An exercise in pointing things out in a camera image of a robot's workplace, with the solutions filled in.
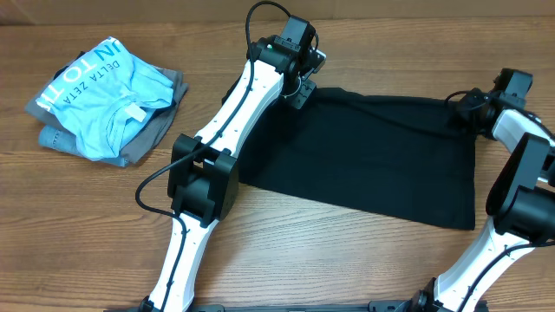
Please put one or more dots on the black t-shirt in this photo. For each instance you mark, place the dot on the black t-shirt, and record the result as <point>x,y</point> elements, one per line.
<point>391,155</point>

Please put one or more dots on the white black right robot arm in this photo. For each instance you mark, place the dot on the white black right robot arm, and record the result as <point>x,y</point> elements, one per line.
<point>520,214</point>

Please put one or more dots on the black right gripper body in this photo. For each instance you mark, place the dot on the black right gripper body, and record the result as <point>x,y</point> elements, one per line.
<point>465,111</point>

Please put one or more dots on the light blue printed t-shirt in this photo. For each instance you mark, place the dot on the light blue printed t-shirt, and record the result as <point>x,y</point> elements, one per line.
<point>105,97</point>

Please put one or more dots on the blue denim folded jeans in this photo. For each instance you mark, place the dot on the blue denim folded jeans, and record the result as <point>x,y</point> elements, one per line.
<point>64,142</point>

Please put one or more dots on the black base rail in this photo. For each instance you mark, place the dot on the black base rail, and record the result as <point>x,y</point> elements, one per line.
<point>373,306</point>

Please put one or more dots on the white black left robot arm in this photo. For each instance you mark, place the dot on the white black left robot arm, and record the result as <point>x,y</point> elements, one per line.
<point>203,173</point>

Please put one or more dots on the grey folded garment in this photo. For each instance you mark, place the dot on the grey folded garment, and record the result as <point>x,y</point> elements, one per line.
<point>152,132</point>

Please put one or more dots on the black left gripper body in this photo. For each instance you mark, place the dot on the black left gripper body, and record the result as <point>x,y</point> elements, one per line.
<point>298,97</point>

